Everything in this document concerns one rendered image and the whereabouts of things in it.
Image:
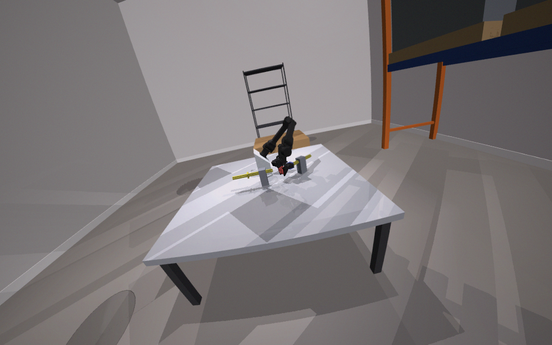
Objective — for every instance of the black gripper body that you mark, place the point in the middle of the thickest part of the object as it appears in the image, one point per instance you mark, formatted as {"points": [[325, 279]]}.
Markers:
{"points": [[285, 164]]}

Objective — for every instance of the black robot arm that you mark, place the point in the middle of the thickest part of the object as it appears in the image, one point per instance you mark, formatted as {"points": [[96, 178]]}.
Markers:
{"points": [[287, 141]]}

